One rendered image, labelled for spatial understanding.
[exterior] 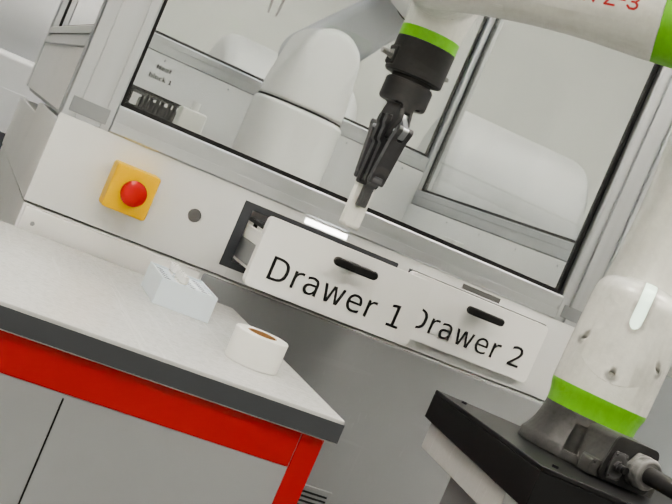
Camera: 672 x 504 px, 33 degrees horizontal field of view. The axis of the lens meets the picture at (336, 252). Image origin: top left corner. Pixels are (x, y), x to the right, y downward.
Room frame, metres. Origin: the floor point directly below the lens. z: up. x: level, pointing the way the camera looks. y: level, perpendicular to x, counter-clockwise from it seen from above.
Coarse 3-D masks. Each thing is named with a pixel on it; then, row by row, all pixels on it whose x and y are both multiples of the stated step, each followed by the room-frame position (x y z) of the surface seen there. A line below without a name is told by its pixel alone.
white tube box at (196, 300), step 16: (160, 272) 1.62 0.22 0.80; (144, 288) 1.64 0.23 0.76; (160, 288) 1.56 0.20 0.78; (176, 288) 1.57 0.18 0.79; (192, 288) 1.57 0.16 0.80; (208, 288) 1.65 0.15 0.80; (160, 304) 1.56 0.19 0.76; (176, 304) 1.57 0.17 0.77; (192, 304) 1.57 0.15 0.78; (208, 304) 1.58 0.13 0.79; (208, 320) 1.59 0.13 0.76
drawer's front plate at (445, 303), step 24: (432, 288) 1.97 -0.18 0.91; (432, 312) 1.97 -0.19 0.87; (456, 312) 1.99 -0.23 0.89; (504, 312) 2.02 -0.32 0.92; (432, 336) 1.98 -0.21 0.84; (456, 336) 1.99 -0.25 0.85; (480, 336) 2.01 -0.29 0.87; (504, 336) 2.03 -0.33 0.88; (528, 336) 2.04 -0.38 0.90; (480, 360) 2.02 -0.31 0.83; (504, 360) 2.03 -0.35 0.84; (528, 360) 2.05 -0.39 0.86
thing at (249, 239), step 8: (248, 224) 1.87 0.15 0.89; (248, 232) 1.85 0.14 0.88; (256, 232) 1.81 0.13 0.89; (240, 240) 1.86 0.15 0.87; (248, 240) 1.82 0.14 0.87; (256, 240) 1.79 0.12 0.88; (240, 248) 1.84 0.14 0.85; (248, 248) 1.80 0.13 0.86; (240, 256) 1.83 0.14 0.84; (248, 256) 1.79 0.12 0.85
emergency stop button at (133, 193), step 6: (126, 186) 1.72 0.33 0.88; (132, 186) 1.72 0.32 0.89; (138, 186) 1.72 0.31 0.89; (144, 186) 1.73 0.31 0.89; (120, 192) 1.72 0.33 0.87; (126, 192) 1.72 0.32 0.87; (132, 192) 1.72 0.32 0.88; (138, 192) 1.72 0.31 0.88; (144, 192) 1.73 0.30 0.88; (126, 198) 1.72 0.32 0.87; (132, 198) 1.72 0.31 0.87; (138, 198) 1.72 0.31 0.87; (144, 198) 1.73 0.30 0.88; (126, 204) 1.72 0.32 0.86; (132, 204) 1.72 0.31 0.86; (138, 204) 1.73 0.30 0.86
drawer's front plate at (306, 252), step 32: (288, 224) 1.71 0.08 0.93; (256, 256) 1.70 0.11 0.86; (288, 256) 1.72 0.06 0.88; (320, 256) 1.74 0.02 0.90; (352, 256) 1.76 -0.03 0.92; (256, 288) 1.71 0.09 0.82; (288, 288) 1.73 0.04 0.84; (320, 288) 1.75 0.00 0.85; (352, 288) 1.76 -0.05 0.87; (384, 288) 1.78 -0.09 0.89; (416, 288) 1.80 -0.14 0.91; (352, 320) 1.77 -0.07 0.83; (384, 320) 1.79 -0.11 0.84; (416, 320) 1.81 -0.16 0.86
